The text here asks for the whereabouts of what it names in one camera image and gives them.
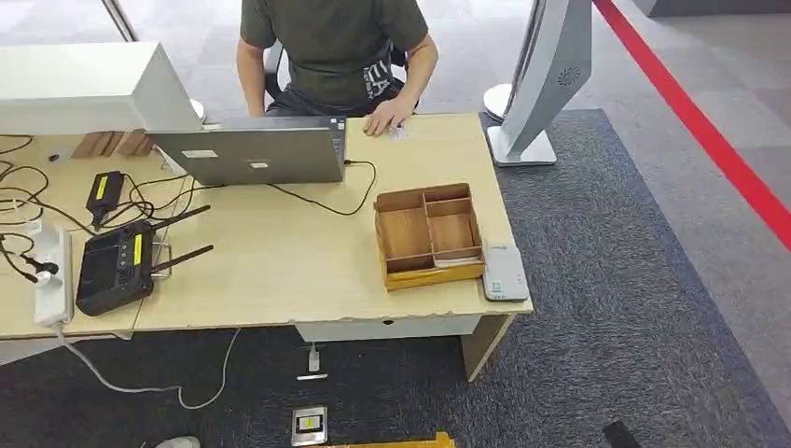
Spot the wooden compartment box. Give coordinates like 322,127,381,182
372,182,487,293

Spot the white cards stack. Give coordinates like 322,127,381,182
432,254,484,270

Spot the person's left hand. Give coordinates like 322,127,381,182
362,95,417,138

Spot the white card reader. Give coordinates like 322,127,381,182
480,240,532,303

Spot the pale wooden desk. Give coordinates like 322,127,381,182
0,112,534,384

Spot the grey laptop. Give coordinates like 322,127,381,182
146,115,349,188

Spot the round white stand base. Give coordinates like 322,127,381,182
482,82,515,123

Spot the person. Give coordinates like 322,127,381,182
235,0,440,138

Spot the white kiosk stand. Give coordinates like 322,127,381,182
485,0,594,168

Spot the silver floor socket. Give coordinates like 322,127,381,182
290,405,329,448

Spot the black remote controller with antennas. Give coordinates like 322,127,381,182
75,204,215,318

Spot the black power adapter yellow label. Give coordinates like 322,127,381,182
84,170,127,231

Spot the robot black foot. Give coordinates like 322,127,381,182
602,419,645,448

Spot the metal pole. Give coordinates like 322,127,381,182
101,0,140,44

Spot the white box-shaped device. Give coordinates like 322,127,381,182
0,41,204,136

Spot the white power strip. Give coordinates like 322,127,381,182
33,224,75,329

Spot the black plug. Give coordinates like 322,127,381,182
21,254,61,277

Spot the black laptop cable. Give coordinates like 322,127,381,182
264,159,379,218

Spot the black looped cable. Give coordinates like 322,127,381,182
120,174,215,231

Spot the white power strip cable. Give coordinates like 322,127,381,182
51,324,243,412

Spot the black adapter cable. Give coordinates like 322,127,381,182
0,161,95,237

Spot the black thin cable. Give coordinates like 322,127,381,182
0,133,35,157

